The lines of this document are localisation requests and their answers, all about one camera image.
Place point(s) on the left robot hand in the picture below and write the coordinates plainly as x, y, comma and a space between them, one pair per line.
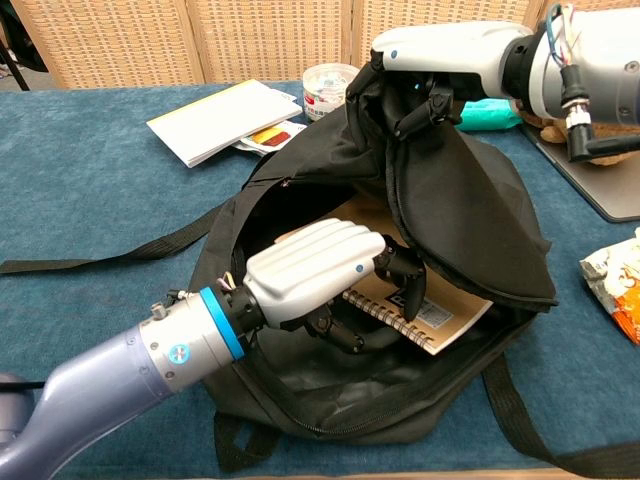
310, 265

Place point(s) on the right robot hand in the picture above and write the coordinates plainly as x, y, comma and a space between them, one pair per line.
450, 47

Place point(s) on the spiral notebook kraft cover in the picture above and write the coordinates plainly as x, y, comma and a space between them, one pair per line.
450, 320

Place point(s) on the black fabric backpack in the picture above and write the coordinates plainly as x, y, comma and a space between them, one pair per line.
475, 225

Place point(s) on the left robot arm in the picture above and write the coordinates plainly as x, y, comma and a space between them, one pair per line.
110, 375

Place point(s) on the teal wet wipes pack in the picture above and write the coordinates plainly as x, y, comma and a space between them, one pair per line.
487, 117

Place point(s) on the brown capybara plush toy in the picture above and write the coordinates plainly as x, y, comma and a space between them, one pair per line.
550, 132

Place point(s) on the white sachet red yellow print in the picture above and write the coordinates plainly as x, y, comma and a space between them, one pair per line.
272, 136

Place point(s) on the clear plastic candy jar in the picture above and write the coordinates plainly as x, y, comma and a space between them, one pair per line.
322, 90

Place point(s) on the white book yellow spine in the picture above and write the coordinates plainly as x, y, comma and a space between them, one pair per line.
220, 117

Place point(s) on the grey closed laptop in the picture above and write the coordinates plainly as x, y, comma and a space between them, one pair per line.
600, 190

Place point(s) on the blue velvet table cloth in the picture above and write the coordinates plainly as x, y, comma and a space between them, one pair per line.
75, 175

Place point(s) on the woven rattan folding screen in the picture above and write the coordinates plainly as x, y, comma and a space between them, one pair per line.
125, 40

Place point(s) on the orange white snack bag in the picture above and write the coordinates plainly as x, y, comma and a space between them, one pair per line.
620, 290

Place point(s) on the black tripod stand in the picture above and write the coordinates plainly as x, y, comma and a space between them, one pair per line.
17, 75

